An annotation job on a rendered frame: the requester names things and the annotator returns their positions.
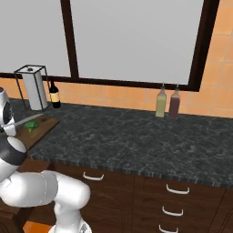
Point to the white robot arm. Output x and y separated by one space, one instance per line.
30 188

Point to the wooden cutting board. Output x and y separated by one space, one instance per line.
45 126

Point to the green broccoli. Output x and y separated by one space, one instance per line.
31 125

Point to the yellow-green oil bottle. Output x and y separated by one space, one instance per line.
161 104

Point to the dark red vinegar bottle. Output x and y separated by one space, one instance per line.
174 106

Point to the dark bottle with yellow label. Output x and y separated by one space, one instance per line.
55 97

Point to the dark wooden drawer front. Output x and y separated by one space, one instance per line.
197 212
115 182
194 228
206 189

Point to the dark-framed window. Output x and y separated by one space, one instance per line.
136 39

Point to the grey kitchen knife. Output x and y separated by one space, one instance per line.
32 118

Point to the white paper towel roll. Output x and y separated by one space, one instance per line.
35 91

